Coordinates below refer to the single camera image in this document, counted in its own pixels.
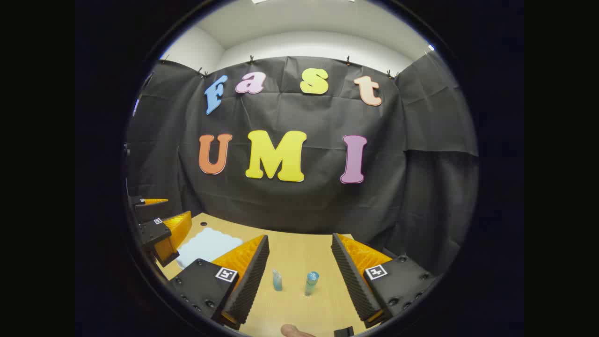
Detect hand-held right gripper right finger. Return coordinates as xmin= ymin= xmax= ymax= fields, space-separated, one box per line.
xmin=331 ymin=233 xmax=439 ymax=329

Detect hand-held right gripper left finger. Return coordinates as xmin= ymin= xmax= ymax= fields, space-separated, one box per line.
xmin=168 ymin=234 xmax=270 ymax=331

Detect light blue small suitcase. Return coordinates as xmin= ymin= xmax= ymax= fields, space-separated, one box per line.
xmin=176 ymin=227 xmax=244 ymax=269

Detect tall blue capped bottle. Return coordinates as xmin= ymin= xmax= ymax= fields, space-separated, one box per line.
xmin=304 ymin=271 xmax=320 ymax=297

